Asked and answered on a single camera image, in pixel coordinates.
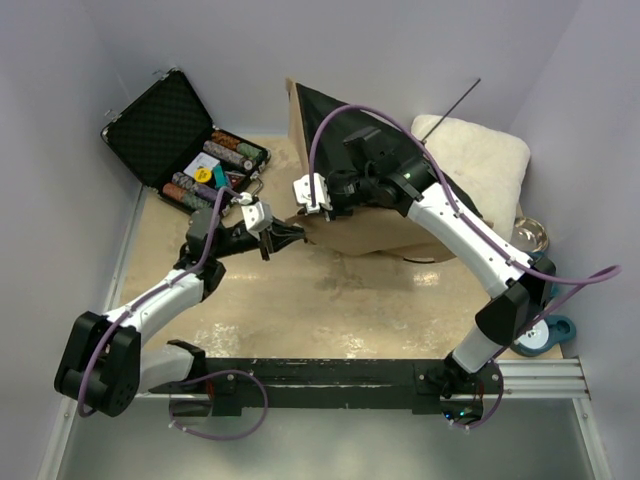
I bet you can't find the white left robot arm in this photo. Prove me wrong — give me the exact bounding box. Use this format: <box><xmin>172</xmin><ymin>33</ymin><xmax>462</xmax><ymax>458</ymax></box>
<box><xmin>54</xmin><ymin>202</ymin><xmax>306</xmax><ymax>417</ymax></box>

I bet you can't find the brown chip stack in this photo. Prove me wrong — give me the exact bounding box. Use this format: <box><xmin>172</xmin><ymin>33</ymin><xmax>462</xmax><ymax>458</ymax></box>
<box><xmin>211</xmin><ymin>130</ymin><xmax>242</xmax><ymax>150</ymax></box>

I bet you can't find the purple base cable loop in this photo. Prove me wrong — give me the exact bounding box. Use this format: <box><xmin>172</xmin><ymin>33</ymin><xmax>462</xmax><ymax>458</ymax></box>
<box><xmin>168</xmin><ymin>367</ymin><xmax>271</xmax><ymax>441</ymax></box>

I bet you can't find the yellow round sticker card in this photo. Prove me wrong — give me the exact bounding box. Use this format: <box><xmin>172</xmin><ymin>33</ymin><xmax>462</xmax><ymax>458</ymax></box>
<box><xmin>193</xmin><ymin>167</ymin><xmax>213</xmax><ymax>184</ymax></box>

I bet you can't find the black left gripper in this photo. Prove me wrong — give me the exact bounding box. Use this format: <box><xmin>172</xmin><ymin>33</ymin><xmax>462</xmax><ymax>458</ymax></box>
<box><xmin>212</xmin><ymin>216</ymin><xmax>305</xmax><ymax>262</ymax></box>

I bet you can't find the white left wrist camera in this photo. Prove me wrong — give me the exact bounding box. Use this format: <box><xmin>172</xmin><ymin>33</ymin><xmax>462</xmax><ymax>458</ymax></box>
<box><xmin>236</xmin><ymin>192</ymin><xmax>273</xmax><ymax>239</ymax></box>

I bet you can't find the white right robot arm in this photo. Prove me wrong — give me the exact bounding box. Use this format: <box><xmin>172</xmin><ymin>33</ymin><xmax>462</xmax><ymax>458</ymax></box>
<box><xmin>342</xmin><ymin>127</ymin><xmax>556</xmax><ymax>397</ymax></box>

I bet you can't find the green chip stack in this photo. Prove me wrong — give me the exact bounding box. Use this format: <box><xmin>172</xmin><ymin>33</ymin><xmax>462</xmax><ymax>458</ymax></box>
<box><xmin>236</xmin><ymin>142</ymin><xmax>268</xmax><ymax>164</ymax></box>

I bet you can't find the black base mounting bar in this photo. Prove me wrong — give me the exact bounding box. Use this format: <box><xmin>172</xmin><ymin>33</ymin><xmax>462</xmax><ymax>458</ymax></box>
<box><xmin>151</xmin><ymin>358</ymin><xmax>502</xmax><ymax>416</ymax></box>

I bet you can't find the clear glass bowl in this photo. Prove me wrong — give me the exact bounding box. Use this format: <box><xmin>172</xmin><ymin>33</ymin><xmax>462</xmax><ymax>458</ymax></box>
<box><xmin>510</xmin><ymin>216</ymin><xmax>549</xmax><ymax>253</ymax></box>

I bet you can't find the beige fabric pet tent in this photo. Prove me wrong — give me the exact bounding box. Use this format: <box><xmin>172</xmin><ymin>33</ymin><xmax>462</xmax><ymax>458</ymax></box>
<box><xmin>282</xmin><ymin>77</ymin><xmax>494</xmax><ymax>264</ymax></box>

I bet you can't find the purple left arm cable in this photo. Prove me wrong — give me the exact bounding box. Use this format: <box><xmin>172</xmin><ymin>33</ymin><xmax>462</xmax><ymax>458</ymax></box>
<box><xmin>76</xmin><ymin>187</ymin><xmax>246</xmax><ymax>419</ymax></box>

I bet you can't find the black tent pole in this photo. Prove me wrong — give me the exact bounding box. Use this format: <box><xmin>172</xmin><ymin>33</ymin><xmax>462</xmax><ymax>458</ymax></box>
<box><xmin>421</xmin><ymin>77</ymin><xmax>482</xmax><ymax>145</ymax></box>

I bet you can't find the aluminium frame rail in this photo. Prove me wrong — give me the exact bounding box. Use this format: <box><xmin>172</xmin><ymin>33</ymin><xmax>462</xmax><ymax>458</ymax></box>
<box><xmin>37</xmin><ymin>189</ymin><xmax>614</xmax><ymax>480</ymax></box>

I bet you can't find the black poker chip case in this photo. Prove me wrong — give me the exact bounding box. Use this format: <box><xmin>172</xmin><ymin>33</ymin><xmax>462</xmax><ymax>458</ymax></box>
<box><xmin>101</xmin><ymin>68</ymin><xmax>271</xmax><ymax>213</ymax></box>

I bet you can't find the grey chip stack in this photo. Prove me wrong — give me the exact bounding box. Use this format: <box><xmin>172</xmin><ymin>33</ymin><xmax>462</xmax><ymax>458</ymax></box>
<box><xmin>203</xmin><ymin>140</ymin><xmax>255</xmax><ymax>171</ymax></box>

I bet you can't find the white fluffy pillow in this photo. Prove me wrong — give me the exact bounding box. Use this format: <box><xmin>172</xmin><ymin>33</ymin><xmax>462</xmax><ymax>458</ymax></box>
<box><xmin>411</xmin><ymin>114</ymin><xmax>531</xmax><ymax>240</ymax></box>

